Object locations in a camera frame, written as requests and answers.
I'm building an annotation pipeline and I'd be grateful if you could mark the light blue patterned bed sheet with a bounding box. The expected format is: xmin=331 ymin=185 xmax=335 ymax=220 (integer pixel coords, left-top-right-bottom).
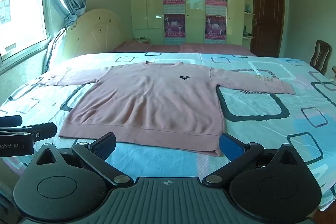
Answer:
xmin=0 ymin=52 xmax=336 ymax=211

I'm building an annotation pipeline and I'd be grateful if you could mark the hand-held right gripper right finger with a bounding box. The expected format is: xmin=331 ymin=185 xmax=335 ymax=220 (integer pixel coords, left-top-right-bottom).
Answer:
xmin=203 ymin=133 xmax=299 ymax=189

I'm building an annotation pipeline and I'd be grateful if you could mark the window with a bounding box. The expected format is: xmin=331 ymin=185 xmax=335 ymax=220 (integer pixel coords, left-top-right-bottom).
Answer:
xmin=0 ymin=0 xmax=50 ymax=62

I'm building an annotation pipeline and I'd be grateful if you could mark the cream corner shelf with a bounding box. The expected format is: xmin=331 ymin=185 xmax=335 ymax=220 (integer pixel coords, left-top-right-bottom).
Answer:
xmin=243 ymin=0 xmax=257 ymax=41

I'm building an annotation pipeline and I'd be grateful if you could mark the pink sweatshirt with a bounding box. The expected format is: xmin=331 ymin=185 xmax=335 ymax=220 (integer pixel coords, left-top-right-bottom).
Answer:
xmin=38 ymin=61 xmax=297 ymax=157

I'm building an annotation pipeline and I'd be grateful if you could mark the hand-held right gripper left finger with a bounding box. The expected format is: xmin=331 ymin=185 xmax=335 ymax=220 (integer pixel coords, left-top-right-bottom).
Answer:
xmin=35 ymin=132 xmax=134 ymax=189

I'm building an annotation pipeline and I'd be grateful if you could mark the red bed cover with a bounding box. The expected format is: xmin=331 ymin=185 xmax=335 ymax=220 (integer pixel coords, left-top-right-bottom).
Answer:
xmin=112 ymin=40 xmax=256 ymax=57

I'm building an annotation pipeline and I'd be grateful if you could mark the stack of books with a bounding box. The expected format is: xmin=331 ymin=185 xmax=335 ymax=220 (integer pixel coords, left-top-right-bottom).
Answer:
xmin=133 ymin=36 xmax=153 ymax=44

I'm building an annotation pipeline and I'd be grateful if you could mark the cream wooden headboard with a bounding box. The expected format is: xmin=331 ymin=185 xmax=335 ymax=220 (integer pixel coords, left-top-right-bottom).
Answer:
xmin=62 ymin=9 xmax=132 ymax=58

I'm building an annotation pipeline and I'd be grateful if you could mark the dark wooden chair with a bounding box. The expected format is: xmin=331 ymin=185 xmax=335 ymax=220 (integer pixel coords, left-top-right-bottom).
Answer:
xmin=310 ymin=40 xmax=332 ymax=75

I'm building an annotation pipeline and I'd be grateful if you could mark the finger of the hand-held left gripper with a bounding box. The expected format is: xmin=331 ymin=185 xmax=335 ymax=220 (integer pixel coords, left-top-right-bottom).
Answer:
xmin=0 ymin=122 xmax=57 ymax=141
xmin=0 ymin=115 xmax=23 ymax=128

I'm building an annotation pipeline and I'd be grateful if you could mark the dark brown wooden door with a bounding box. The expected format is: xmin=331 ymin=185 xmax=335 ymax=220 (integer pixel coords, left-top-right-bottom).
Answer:
xmin=253 ymin=0 xmax=285 ymax=58

